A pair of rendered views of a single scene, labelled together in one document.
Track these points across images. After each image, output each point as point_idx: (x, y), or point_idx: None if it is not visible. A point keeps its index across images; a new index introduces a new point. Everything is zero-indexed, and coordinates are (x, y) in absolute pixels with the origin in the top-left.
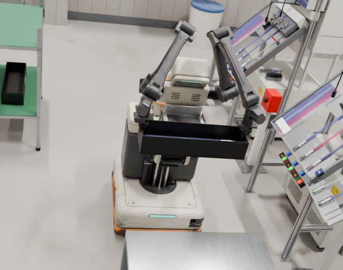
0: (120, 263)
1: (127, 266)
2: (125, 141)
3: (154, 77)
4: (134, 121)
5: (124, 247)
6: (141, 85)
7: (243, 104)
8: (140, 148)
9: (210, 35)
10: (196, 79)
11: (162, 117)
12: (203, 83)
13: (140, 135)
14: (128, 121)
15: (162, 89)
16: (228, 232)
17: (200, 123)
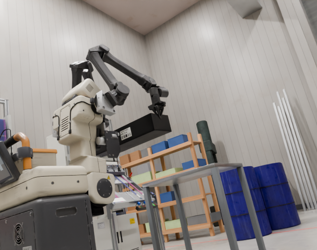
0: (223, 196)
1: (228, 165)
2: (81, 221)
3: (145, 75)
4: (165, 105)
5: (219, 175)
6: (129, 90)
7: (103, 114)
8: (170, 126)
9: (90, 63)
10: None
11: (114, 131)
12: None
13: (161, 121)
14: (80, 177)
15: None
16: (158, 179)
17: (114, 130)
